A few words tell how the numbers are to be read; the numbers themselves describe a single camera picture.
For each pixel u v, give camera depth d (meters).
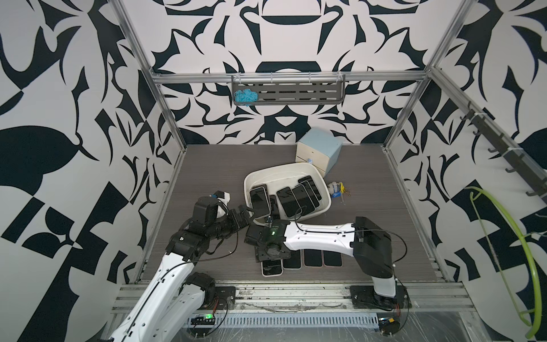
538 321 0.50
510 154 0.59
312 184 1.01
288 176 1.07
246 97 0.91
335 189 0.97
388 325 0.71
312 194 0.97
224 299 0.74
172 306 0.56
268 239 0.59
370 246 0.49
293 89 0.94
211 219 0.57
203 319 0.73
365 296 0.73
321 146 1.00
